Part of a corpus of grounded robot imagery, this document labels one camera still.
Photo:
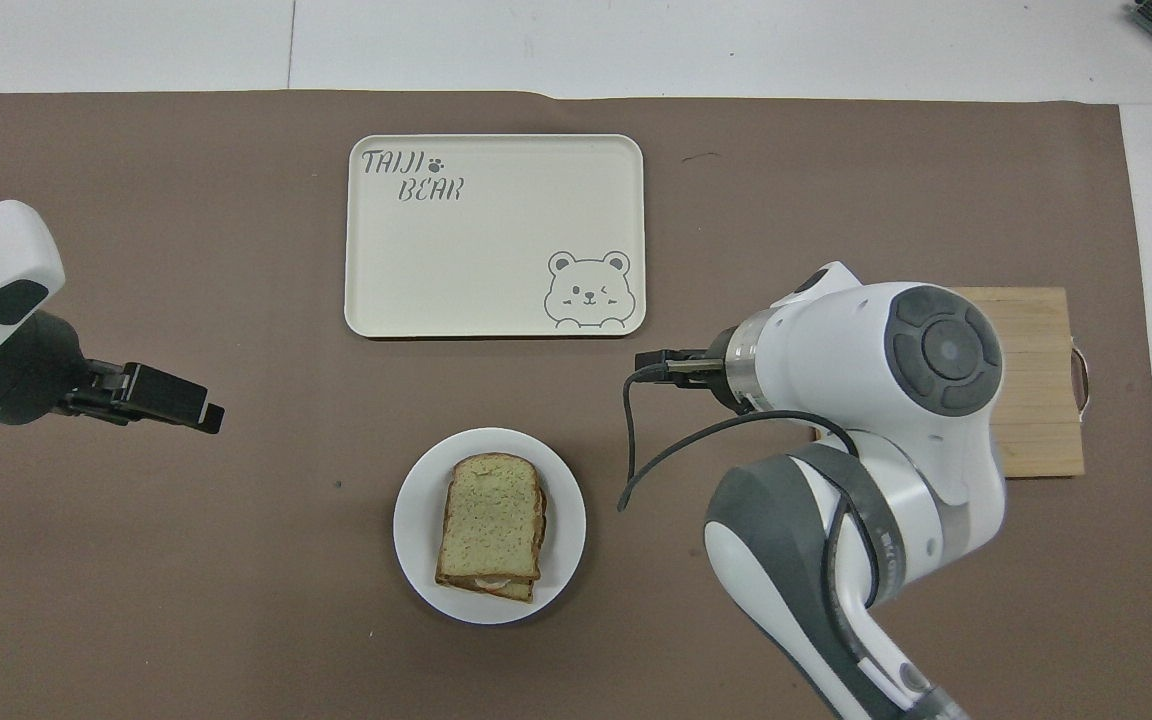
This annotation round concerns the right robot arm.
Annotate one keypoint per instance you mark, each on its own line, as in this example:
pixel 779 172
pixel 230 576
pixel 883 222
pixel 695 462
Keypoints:
pixel 836 350

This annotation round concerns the sandwich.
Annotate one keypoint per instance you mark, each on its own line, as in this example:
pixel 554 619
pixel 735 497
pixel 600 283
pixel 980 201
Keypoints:
pixel 491 515

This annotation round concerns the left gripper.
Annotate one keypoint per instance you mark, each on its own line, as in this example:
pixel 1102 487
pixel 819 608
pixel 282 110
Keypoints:
pixel 26 375

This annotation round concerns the white round plate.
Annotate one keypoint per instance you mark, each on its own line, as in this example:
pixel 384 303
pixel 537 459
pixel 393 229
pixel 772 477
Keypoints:
pixel 416 520

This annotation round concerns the wooden cutting board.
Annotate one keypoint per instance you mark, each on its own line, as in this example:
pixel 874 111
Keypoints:
pixel 1036 400

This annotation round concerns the cream tray with bear print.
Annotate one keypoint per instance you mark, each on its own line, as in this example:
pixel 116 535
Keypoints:
pixel 476 260

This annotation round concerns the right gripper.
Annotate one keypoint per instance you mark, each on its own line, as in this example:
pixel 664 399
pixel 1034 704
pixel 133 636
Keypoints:
pixel 721 372

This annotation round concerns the green-speckled bread slice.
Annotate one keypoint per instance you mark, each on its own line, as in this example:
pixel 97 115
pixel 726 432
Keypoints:
pixel 516 592

